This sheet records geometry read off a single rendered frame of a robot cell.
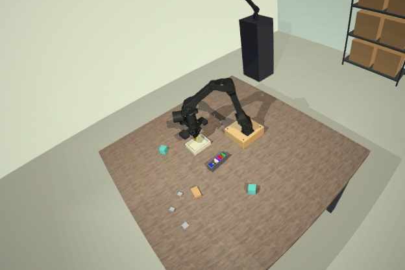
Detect small teal cube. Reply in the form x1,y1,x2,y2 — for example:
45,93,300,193
248,184,256,195

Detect small turquoise cube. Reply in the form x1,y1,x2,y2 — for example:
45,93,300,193
159,145,168,154

